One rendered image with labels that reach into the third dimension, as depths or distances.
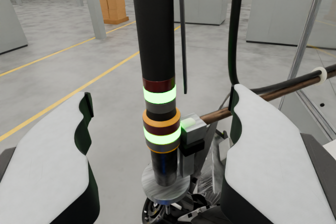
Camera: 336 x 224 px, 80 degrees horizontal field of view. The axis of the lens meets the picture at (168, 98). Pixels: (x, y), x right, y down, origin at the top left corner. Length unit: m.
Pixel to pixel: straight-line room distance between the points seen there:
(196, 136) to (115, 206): 1.80
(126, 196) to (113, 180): 0.24
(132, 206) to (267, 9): 5.01
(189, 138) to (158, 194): 0.09
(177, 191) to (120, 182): 1.86
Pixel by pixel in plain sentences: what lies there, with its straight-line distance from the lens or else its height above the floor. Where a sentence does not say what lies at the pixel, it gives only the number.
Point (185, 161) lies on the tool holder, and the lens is 0.28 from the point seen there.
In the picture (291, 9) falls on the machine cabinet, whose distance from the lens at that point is 5.69.
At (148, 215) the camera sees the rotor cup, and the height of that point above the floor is 1.19.
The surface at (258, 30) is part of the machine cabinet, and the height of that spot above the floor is 0.33.
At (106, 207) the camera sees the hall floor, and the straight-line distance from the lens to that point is 2.05.
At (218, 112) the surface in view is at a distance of 0.28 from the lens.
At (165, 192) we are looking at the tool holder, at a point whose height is 1.46.
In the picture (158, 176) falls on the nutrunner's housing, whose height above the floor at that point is 1.48.
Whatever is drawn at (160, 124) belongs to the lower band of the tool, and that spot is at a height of 1.58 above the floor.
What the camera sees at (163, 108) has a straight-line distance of 0.21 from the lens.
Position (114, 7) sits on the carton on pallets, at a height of 0.56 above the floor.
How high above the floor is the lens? 1.71
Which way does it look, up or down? 33 degrees down
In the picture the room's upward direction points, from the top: 3 degrees counter-clockwise
